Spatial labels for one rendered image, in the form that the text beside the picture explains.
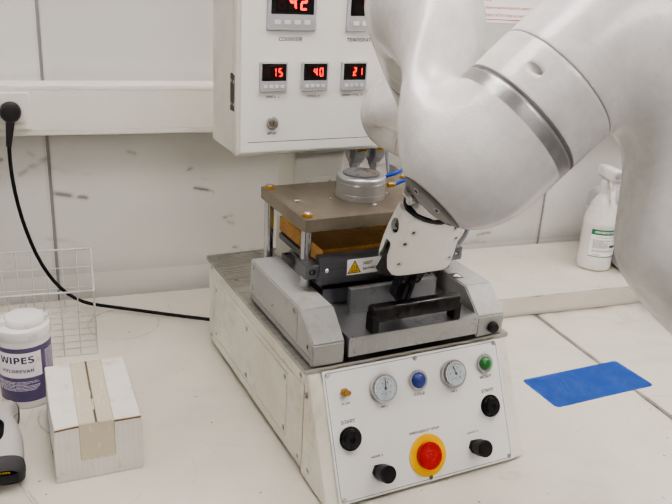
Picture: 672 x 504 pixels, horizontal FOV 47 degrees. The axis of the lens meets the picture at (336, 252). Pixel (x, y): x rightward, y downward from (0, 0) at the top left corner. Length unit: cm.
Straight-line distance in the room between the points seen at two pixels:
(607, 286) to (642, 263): 131
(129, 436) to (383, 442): 36
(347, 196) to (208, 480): 47
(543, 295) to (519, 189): 125
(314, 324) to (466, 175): 60
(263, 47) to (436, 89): 74
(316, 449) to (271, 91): 56
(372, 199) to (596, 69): 72
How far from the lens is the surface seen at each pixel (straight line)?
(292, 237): 124
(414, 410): 115
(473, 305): 120
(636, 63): 54
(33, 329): 131
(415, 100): 54
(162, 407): 134
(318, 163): 137
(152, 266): 176
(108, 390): 122
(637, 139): 57
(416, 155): 52
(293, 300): 111
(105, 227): 171
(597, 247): 193
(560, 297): 179
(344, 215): 113
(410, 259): 107
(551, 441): 133
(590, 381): 153
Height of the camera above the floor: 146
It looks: 21 degrees down
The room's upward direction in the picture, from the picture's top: 3 degrees clockwise
